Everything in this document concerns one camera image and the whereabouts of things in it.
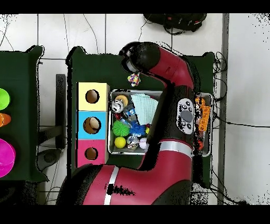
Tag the crushed drink can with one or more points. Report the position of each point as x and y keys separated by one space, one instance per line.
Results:
x=117 y=106

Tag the green spiky ball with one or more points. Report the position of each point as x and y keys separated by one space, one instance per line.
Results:
x=120 y=128

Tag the blue spiky ball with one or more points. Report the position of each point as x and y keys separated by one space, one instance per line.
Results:
x=137 y=129

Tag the orange plastic cup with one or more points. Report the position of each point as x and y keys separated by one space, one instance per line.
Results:
x=4 y=119

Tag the dark green table cloth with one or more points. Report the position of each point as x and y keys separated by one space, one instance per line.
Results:
x=95 y=67

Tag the mint green muslin cloth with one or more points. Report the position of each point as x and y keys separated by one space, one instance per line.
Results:
x=145 y=107

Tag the orange plastic grid tray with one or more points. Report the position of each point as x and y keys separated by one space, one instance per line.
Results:
x=204 y=118

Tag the yellow ball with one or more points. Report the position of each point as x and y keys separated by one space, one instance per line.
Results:
x=120 y=142

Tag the wooden three-hole box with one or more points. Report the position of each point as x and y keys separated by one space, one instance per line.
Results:
x=92 y=107

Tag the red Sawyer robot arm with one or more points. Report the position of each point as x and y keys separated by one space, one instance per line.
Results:
x=168 y=169

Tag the white baseball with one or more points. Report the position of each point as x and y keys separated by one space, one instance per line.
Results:
x=143 y=143

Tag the green-clothed side table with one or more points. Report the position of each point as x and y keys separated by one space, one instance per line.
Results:
x=19 y=84

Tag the magenta plastic bowl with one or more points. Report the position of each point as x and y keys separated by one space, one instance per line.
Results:
x=6 y=156

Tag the silver mesh bin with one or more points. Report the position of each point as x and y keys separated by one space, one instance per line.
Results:
x=126 y=152

